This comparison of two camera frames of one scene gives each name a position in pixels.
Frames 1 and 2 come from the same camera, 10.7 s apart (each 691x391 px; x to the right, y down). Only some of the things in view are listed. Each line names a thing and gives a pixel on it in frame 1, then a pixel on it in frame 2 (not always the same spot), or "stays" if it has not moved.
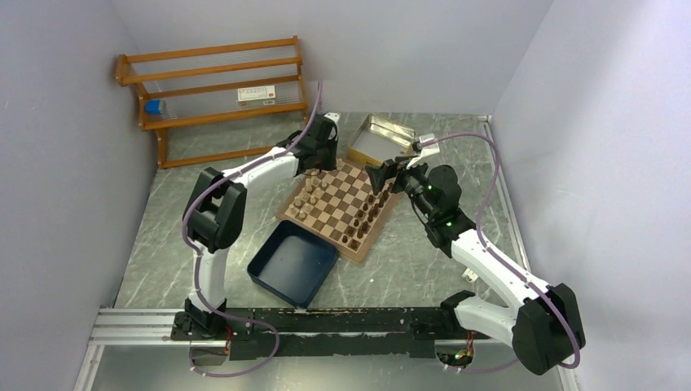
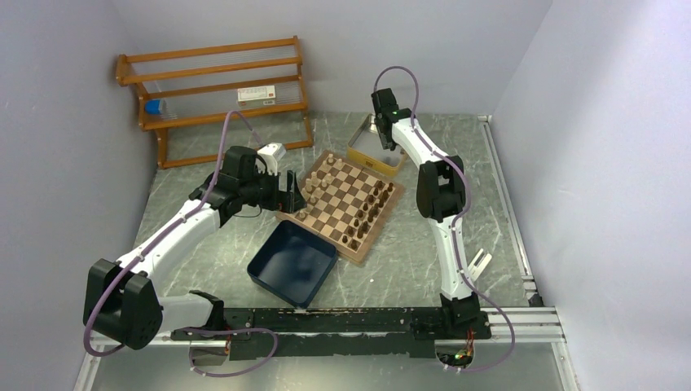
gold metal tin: (378, 140) stays
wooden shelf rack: (195, 85) stays
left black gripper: (332, 163) to (284, 201)
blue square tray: (294, 264) stays
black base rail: (263, 333) stays
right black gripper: (391, 169) to (386, 142)
